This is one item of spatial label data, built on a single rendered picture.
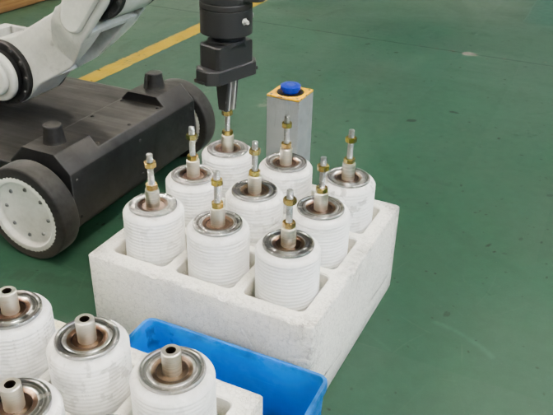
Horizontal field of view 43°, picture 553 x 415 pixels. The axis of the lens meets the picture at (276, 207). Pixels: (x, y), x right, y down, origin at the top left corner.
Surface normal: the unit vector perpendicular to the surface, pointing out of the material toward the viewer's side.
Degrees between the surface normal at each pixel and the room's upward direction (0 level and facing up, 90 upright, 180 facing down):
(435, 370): 0
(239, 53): 90
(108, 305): 90
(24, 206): 90
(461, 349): 0
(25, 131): 0
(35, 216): 90
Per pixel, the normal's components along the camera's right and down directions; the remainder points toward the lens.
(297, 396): -0.42, 0.41
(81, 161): 0.66, -0.44
